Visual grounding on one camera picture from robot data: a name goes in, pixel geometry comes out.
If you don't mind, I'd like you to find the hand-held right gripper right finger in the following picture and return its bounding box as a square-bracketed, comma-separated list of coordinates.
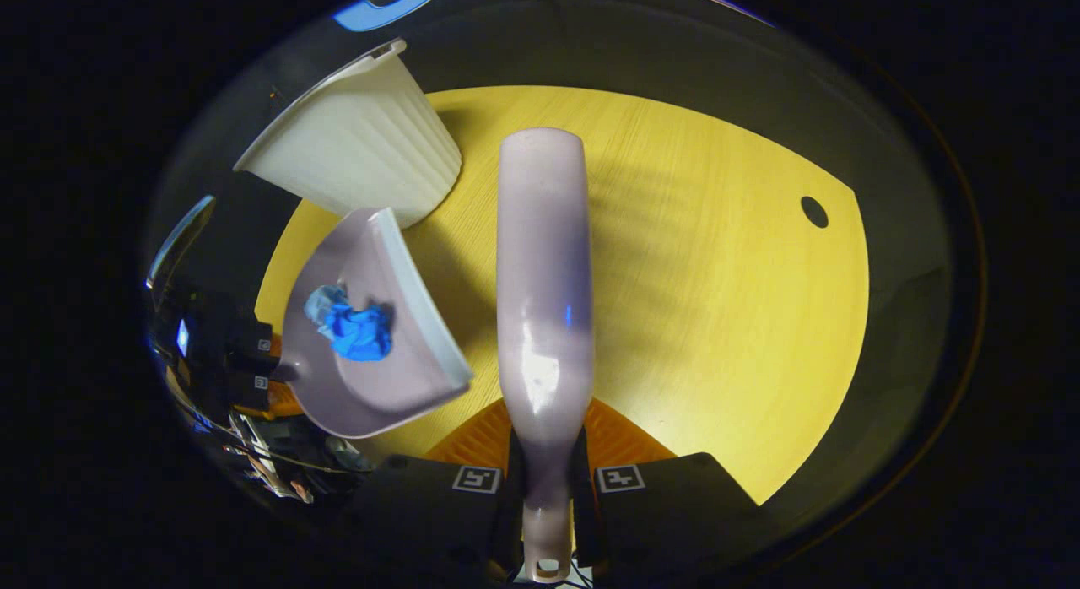
[574, 399, 760, 573]

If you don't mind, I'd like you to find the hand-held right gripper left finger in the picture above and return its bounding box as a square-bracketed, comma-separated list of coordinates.
[354, 399, 524, 577]

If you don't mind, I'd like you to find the blue paper trash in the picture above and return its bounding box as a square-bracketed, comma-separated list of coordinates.
[304, 285, 394, 362]

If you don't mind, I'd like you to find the small pink dustpan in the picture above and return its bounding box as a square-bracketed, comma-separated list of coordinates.
[281, 207, 473, 440]

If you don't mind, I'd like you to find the white ribbed garbage bin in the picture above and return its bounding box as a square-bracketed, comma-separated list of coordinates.
[234, 38, 463, 230]

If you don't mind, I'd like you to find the small pink broom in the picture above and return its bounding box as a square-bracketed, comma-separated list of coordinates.
[496, 127, 596, 583]

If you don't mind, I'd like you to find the yellow wooden desktop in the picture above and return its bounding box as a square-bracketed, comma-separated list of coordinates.
[253, 85, 870, 505]

